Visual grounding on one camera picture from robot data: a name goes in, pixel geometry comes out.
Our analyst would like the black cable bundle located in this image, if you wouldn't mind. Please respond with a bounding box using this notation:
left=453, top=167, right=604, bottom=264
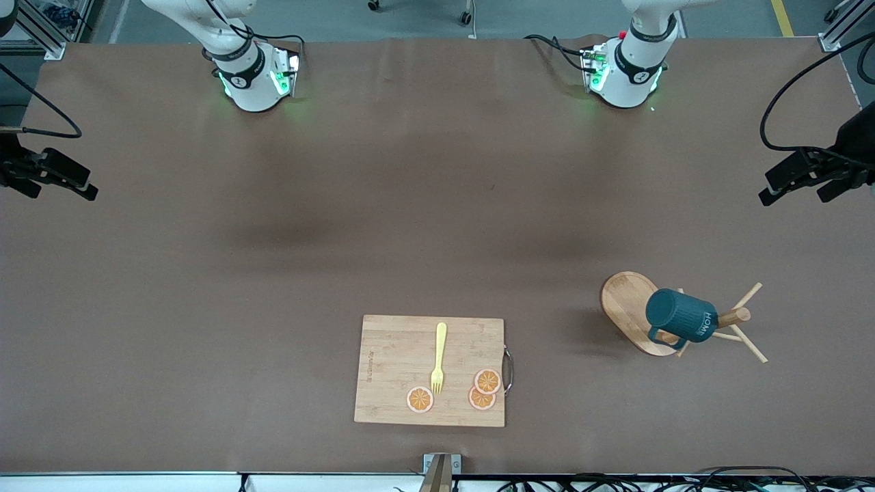
left=492, top=466, right=875, bottom=492

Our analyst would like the teal cup with yellow inside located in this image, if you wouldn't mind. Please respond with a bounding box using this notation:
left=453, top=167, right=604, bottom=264
left=645, top=288, right=720, bottom=346

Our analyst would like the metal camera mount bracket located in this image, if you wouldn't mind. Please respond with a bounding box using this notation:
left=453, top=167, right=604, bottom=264
left=418, top=453, right=462, bottom=492

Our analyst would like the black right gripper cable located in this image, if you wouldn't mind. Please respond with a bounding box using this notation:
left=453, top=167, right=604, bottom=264
left=0, top=61, right=83, bottom=139

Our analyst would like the aluminium frame profile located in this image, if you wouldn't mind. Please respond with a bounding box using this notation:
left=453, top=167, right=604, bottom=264
left=0, top=0, right=105, bottom=61
left=817, top=0, right=875, bottom=53

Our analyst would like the black arm base cable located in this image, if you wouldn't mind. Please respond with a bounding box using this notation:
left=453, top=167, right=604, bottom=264
left=205, top=0, right=306, bottom=69
left=524, top=33, right=597, bottom=74

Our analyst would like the wooden mug tree rack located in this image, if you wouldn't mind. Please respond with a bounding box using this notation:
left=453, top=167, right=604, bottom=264
left=600, top=271, right=768, bottom=364

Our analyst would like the yellow plastic fork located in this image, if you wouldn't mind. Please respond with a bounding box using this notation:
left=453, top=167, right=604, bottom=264
left=430, top=323, right=448, bottom=396

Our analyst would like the bamboo cutting board, metal handle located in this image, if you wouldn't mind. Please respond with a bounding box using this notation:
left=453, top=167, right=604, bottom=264
left=354, top=314, right=515, bottom=428

